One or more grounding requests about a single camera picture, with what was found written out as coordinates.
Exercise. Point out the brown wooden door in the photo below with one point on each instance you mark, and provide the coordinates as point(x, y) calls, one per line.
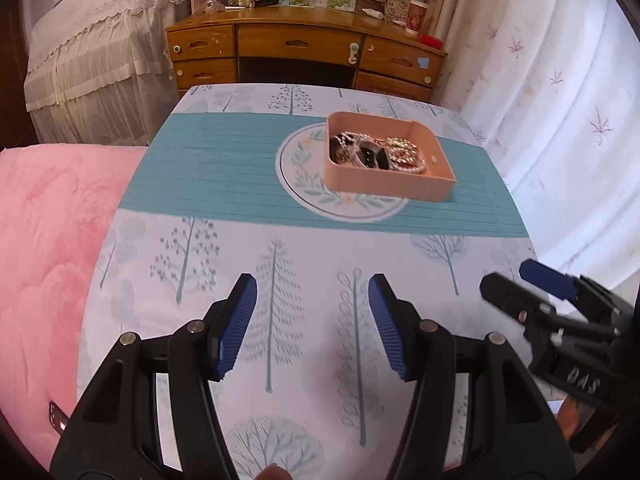
point(11, 70)

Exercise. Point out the white curtain with pink leaves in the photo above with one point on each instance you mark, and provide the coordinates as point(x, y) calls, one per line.
point(550, 85)

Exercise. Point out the person's left hand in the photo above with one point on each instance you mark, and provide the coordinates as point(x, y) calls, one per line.
point(276, 473)

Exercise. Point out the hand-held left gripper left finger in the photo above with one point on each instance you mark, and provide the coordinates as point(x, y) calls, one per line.
point(237, 330)

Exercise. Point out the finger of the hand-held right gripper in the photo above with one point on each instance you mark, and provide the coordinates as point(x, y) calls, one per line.
point(547, 277)
point(505, 297)

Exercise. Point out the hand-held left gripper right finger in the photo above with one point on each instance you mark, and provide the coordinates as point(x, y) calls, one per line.
point(387, 330)

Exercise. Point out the white tube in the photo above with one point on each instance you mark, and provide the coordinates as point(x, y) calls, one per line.
point(372, 12)

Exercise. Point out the person's right hand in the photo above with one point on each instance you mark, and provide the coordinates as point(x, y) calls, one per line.
point(567, 417)

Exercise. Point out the pink blanket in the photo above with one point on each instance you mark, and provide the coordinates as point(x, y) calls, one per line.
point(45, 260)

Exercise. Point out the blue sticker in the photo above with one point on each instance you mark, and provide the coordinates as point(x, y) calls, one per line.
point(424, 62)

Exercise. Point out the mint green hook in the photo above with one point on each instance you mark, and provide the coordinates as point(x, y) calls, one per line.
point(353, 52)

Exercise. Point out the printed beige bag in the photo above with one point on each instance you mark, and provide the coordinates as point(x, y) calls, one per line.
point(397, 2)

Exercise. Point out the red flat box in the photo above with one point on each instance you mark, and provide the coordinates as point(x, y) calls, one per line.
point(431, 40)

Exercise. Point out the tree printed tablecloth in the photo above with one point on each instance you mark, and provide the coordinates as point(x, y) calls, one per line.
point(225, 160)

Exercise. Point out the black flashlight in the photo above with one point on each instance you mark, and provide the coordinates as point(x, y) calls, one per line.
point(265, 2)

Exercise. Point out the bed with white lace cover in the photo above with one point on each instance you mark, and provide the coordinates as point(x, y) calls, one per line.
point(95, 60)

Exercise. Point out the pink cardboard box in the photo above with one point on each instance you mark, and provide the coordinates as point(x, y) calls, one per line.
point(390, 185)

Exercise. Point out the wooden desk with drawers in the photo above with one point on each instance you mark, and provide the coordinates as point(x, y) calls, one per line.
point(295, 42)

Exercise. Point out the white watch band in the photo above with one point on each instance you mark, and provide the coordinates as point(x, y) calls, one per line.
point(359, 152)

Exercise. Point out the red patterned paper cup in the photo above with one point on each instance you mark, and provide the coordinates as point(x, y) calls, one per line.
point(418, 16)

